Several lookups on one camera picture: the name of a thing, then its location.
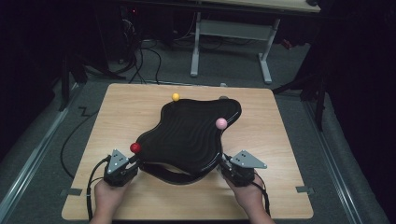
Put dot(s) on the black metal stand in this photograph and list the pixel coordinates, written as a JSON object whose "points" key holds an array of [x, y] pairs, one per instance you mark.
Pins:
{"points": [[65, 84], [319, 105]]}

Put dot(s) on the desk with white metal frame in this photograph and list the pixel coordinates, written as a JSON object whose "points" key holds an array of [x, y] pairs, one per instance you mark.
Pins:
{"points": [[232, 29]]}

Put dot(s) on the person's right hand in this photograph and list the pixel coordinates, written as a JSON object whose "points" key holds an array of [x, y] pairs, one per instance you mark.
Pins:
{"points": [[249, 199]]}

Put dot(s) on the black computer tower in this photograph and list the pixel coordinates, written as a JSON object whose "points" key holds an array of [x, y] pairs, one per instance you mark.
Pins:
{"points": [[129, 25]]}

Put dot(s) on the black wavy tray with stand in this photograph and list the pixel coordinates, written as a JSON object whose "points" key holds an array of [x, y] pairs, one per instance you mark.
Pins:
{"points": [[186, 137]]}

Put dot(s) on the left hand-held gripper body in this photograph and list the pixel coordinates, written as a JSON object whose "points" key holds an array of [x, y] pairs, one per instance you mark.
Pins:
{"points": [[116, 165]]}

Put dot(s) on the metal floor rail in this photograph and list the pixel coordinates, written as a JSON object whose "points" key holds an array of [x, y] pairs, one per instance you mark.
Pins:
{"points": [[337, 177], [40, 146]]}

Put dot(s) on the grey round table grommet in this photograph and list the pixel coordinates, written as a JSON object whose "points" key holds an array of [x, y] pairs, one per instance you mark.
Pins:
{"points": [[223, 97]]}

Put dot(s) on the person's left hand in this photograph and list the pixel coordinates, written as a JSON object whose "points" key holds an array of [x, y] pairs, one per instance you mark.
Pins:
{"points": [[107, 199]]}

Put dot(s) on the small red object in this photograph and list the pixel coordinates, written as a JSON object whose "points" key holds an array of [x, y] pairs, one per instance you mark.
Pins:
{"points": [[286, 44]]}

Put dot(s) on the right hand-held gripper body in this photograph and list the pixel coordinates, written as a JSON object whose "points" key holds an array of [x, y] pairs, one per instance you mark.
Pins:
{"points": [[239, 172]]}

